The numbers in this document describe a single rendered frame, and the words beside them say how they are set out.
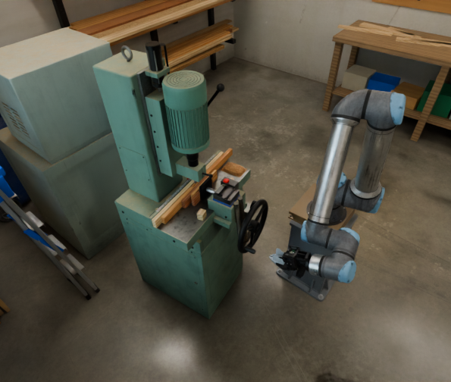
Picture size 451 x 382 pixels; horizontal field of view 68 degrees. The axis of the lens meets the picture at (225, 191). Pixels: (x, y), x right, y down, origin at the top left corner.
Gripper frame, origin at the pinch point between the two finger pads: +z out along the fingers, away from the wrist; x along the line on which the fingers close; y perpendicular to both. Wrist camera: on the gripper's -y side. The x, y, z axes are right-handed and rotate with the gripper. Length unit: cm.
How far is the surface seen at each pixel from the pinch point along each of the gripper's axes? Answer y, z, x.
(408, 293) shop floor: -101, -39, -74
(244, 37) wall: 30, 221, -357
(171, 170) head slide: 44, 46, -4
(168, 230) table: 26.1, 38.6, 17.7
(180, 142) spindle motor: 61, 29, -3
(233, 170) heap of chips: 26, 33, -32
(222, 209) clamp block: 23.4, 22.1, -3.4
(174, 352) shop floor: -60, 65, 40
